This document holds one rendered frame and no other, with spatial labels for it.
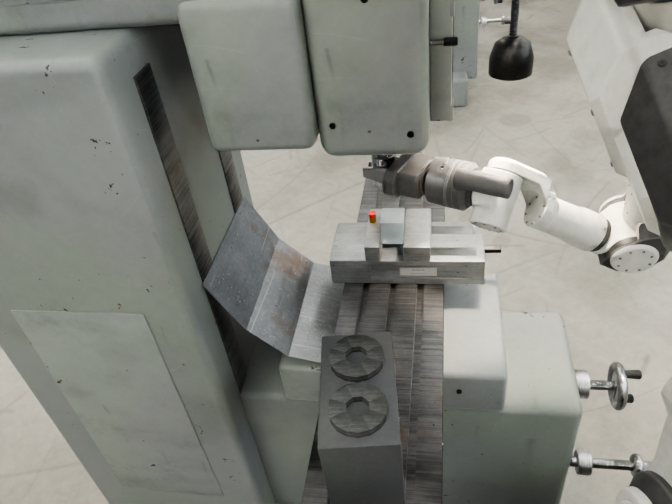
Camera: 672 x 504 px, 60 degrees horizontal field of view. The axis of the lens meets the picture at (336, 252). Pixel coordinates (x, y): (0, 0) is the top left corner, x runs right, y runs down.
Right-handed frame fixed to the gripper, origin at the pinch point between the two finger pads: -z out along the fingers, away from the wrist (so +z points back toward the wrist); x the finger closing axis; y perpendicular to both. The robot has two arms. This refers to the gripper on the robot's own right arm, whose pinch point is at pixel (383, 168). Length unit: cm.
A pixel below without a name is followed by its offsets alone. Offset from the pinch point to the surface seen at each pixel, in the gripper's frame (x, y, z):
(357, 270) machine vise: 1.1, 28.7, -8.7
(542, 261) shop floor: -132, 124, -1
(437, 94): -2.6, -15.5, 10.4
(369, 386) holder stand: 38.3, 13.1, 18.4
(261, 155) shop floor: -158, 121, -191
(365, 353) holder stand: 32.2, 14.0, 13.9
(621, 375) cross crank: -21, 58, 48
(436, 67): -2.5, -20.3, 10.3
